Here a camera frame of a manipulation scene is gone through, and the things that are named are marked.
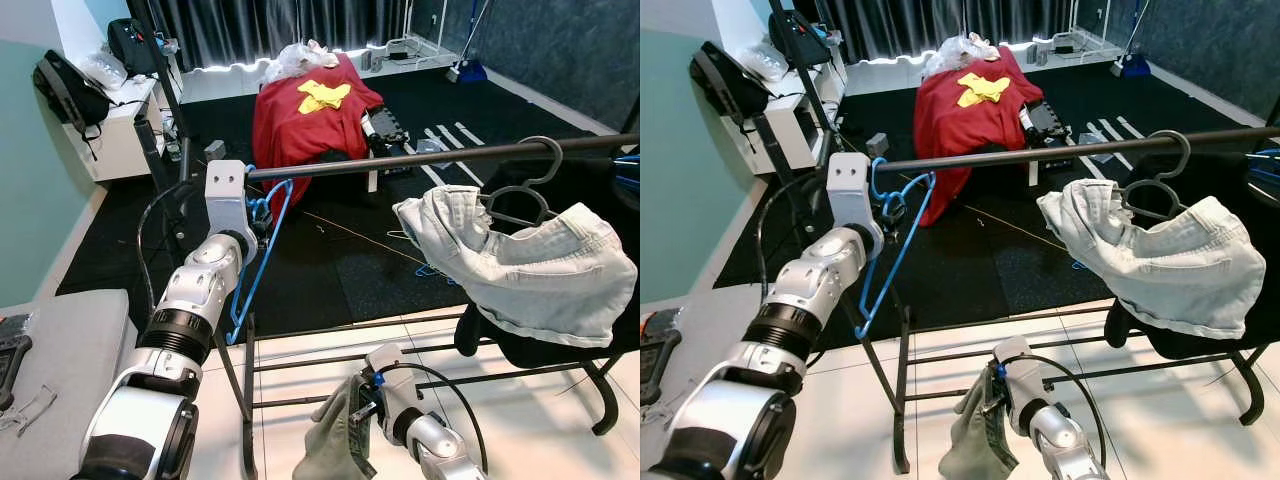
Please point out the blue plastic hanger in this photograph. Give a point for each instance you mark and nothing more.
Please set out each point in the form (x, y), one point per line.
(1268, 165)
(262, 260)
(630, 175)
(898, 250)

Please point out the light denim shorts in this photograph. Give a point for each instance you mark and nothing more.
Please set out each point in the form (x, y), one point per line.
(530, 270)
(1160, 260)

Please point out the dark grey hanger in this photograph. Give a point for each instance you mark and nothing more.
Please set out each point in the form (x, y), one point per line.
(1188, 150)
(558, 158)

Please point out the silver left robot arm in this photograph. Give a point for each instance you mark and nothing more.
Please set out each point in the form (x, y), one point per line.
(170, 330)
(780, 330)

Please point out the small white charger box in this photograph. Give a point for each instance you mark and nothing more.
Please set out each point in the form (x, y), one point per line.
(877, 143)
(215, 150)

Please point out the red cloth with yellow star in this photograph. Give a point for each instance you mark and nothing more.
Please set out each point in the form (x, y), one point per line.
(310, 130)
(970, 130)

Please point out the white shelf cabinet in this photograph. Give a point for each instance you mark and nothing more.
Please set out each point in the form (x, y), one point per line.
(790, 125)
(120, 130)

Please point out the white window ledge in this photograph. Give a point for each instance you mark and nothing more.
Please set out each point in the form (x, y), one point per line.
(880, 75)
(230, 80)

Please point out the white crumpled plastic bag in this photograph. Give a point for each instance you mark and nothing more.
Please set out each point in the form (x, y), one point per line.
(300, 58)
(960, 50)

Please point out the dark striped curtain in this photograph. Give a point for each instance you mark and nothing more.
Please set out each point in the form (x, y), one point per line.
(900, 25)
(280, 25)

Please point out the grey upholstered ottoman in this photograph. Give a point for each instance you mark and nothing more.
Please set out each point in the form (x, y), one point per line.
(70, 370)
(705, 320)

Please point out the clear plastic bag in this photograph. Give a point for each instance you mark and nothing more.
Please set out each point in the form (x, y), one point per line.
(765, 62)
(105, 70)

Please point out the small black bag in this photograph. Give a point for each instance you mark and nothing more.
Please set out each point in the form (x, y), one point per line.
(132, 45)
(798, 38)

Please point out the large black backpack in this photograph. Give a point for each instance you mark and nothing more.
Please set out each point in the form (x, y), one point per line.
(70, 95)
(725, 85)

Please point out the black handheld controller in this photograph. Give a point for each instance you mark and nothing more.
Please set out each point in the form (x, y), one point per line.
(660, 350)
(12, 355)

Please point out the clear plastic packaging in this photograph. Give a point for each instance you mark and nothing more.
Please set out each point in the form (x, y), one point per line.
(25, 412)

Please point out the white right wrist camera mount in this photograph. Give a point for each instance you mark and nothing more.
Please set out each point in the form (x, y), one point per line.
(388, 380)
(1015, 370)

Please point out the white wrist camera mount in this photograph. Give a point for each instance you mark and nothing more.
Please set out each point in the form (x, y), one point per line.
(388, 380)
(1015, 370)
(850, 190)
(228, 195)

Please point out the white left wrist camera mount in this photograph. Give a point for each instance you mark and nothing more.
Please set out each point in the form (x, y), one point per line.
(228, 195)
(850, 190)

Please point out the white bench frame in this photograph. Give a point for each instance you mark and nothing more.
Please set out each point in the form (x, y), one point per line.
(373, 178)
(1035, 173)

